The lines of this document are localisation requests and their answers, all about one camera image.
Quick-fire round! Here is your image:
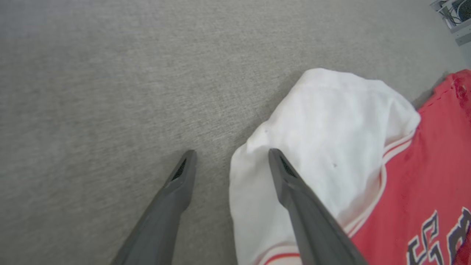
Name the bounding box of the white equipment frame with cables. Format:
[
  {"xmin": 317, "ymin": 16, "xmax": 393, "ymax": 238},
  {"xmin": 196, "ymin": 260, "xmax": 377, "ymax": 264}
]
[{"xmin": 430, "ymin": 0, "xmax": 471, "ymax": 46}]

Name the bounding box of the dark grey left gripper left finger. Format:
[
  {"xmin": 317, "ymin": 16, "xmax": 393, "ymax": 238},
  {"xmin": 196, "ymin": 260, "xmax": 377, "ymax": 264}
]
[{"xmin": 111, "ymin": 149, "xmax": 198, "ymax": 265}]

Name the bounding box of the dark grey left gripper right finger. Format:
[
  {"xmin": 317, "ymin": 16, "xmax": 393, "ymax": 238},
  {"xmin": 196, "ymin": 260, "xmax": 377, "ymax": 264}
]
[{"xmin": 268, "ymin": 148, "xmax": 369, "ymax": 265}]

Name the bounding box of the red and white basketball jersey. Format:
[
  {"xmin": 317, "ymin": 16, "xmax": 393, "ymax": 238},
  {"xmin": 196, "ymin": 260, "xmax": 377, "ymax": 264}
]
[{"xmin": 229, "ymin": 68, "xmax": 471, "ymax": 265}]

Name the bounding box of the grey fabric sofa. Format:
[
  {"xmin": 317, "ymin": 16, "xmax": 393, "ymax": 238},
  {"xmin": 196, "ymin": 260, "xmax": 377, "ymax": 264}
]
[{"xmin": 0, "ymin": 0, "xmax": 471, "ymax": 265}]

